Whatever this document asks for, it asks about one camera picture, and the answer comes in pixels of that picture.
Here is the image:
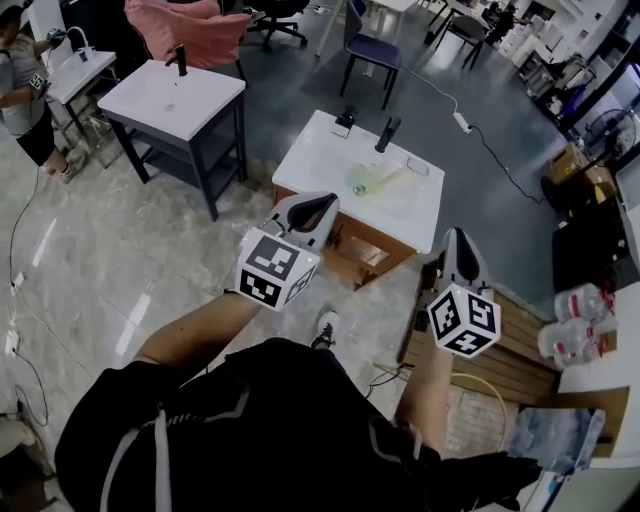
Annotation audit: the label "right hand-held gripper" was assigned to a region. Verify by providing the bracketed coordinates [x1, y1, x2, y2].
[425, 227, 502, 360]

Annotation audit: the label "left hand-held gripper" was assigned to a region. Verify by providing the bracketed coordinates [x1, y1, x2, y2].
[234, 191, 342, 314]

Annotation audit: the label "clear green cup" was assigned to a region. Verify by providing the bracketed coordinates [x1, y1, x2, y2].
[346, 161, 385, 196]

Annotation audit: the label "pale toothbrush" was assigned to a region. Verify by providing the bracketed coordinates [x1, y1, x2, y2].
[372, 168, 407, 191]

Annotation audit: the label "person's right forearm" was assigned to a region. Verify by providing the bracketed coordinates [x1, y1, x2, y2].
[394, 344, 455, 457]

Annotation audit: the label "person's left forearm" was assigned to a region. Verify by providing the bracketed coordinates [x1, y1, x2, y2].
[133, 289, 262, 371]

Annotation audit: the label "person's black white shoe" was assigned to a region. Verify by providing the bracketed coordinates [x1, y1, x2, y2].
[309, 309, 341, 351]

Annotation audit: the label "white sink wooden cabinet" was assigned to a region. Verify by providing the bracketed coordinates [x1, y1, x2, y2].
[271, 109, 446, 292]

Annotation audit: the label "pack of water bottles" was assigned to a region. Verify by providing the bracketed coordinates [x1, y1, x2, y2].
[537, 282, 619, 370]

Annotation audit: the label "small black holder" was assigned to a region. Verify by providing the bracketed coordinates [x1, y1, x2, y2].
[333, 105, 359, 139]

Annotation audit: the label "person's black clothing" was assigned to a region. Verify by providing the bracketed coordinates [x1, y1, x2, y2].
[53, 337, 545, 512]

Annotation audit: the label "black faucet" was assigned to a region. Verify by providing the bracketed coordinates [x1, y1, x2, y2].
[164, 44, 191, 78]
[374, 116, 403, 154]

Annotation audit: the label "cardboard box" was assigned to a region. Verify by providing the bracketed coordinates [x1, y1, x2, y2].
[543, 143, 617, 202]

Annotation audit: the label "blue chair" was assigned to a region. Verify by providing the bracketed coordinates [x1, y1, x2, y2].
[339, 0, 404, 110]

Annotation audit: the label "black standing fan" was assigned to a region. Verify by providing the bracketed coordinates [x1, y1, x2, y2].
[581, 108, 639, 166]

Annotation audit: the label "black office chair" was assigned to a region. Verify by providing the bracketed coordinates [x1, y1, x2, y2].
[246, 0, 311, 53]

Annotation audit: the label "small white sink stand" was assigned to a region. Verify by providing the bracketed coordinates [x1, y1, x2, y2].
[45, 49, 118, 135]

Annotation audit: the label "white curved faucet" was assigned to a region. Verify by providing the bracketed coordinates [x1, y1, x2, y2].
[64, 26, 92, 57]

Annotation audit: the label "black floor cable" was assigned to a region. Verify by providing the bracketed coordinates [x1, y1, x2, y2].
[469, 124, 547, 205]

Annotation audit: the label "white sink dark frame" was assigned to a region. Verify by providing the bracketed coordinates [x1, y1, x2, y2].
[96, 59, 249, 223]

